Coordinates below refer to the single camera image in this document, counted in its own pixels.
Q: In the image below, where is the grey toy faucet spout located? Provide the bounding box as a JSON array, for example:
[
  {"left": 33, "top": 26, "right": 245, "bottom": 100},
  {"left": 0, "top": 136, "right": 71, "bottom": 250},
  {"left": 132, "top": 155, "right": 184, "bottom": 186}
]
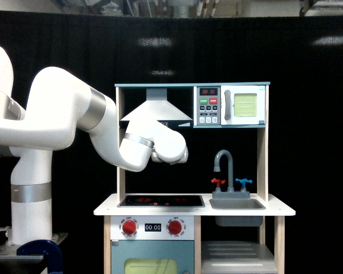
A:
[{"left": 212, "top": 149, "right": 251, "bottom": 200}]

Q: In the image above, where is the toy microwave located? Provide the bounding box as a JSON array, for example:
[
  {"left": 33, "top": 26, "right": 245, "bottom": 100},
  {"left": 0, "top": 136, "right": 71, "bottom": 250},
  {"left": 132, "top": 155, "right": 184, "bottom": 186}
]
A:
[{"left": 193, "top": 82, "right": 270, "bottom": 128}]

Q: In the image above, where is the red oven knob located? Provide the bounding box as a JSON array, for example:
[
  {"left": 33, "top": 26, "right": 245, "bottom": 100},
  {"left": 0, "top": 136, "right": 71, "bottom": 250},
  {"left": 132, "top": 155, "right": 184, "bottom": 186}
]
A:
[
  {"left": 168, "top": 220, "right": 182, "bottom": 235},
  {"left": 122, "top": 220, "right": 137, "bottom": 235}
]

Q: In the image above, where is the black toy stovetop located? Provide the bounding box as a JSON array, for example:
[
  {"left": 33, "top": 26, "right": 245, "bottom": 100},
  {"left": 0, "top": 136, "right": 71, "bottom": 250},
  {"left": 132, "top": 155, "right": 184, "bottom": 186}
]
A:
[{"left": 118, "top": 195, "right": 205, "bottom": 208}]

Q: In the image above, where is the blue C-clamp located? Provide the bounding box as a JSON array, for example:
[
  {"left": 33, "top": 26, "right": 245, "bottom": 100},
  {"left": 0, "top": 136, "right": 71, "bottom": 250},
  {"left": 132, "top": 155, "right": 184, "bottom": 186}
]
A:
[{"left": 17, "top": 240, "right": 63, "bottom": 274}]

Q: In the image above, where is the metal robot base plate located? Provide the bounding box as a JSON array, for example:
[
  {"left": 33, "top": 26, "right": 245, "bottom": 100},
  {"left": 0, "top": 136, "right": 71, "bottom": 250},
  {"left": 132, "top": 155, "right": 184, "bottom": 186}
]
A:
[{"left": 0, "top": 232, "right": 69, "bottom": 260}]

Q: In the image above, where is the wooden toy kitchen frame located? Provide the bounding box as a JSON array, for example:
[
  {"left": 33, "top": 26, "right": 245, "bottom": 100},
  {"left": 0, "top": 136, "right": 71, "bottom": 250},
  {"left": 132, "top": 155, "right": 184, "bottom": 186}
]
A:
[{"left": 94, "top": 83, "right": 295, "bottom": 273}]

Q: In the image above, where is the left red oven knob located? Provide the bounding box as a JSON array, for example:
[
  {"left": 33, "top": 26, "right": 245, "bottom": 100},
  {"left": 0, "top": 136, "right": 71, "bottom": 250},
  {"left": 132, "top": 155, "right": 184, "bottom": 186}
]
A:
[{"left": 122, "top": 220, "right": 137, "bottom": 235}]

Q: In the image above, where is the blue faucet handle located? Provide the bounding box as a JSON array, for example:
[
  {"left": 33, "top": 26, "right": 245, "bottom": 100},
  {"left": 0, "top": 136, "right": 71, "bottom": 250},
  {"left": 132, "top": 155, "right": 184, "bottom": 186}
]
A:
[{"left": 235, "top": 178, "right": 253, "bottom": 192}]

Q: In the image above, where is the grey range hood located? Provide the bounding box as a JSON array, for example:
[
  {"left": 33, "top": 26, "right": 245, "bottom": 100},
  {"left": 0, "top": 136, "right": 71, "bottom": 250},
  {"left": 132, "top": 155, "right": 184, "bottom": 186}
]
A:
[{"left": 121, "top": 88, "right": 193, "bottom": 129}]

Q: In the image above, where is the grey lower shelf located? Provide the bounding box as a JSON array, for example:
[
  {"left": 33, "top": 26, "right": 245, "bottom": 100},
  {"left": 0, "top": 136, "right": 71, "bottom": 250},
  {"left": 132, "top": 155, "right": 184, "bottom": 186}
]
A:
[{"left": 201, "top": 241, "right": 278, "bottom": 273}]

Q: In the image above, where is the red faucet handle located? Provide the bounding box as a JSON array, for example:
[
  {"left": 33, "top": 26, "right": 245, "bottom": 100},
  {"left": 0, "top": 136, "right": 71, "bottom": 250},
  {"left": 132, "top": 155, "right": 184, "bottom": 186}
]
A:
[{"left": 211, "top": 178, "right": 226, "bottom": 192}]

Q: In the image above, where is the grey toy sink basin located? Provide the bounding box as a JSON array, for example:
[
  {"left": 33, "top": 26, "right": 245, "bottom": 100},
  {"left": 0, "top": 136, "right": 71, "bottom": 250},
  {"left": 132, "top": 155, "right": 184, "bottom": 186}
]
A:
[{"left": 210, "top": 199, "right": 265, "bottom": 227}]

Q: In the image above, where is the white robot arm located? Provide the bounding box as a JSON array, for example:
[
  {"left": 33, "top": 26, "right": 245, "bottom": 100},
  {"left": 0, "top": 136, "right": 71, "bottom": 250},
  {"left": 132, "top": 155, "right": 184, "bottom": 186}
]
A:
[{"left": 0, "top": 47, "right": 188, "bottom": 245}]

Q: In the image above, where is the right red oven knob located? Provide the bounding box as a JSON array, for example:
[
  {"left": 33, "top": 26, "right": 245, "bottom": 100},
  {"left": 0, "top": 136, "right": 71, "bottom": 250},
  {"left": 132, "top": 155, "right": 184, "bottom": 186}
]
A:
[{"left": 168, "top": 220, "right": 182, "bottom": 235}]

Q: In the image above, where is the black backdrop curtain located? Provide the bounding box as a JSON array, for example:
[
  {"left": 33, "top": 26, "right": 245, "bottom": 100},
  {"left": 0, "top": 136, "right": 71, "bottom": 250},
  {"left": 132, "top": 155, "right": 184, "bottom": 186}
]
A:
[{"left": 0, "top": 11, "right": 343, "bottom": 273}]

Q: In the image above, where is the teal oven door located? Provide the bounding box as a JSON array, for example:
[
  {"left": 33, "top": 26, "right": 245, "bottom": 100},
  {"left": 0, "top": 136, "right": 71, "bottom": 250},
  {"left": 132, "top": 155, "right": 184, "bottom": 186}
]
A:
[{"left": 111, "top": 240, "right": 194, "bottom": 273}]

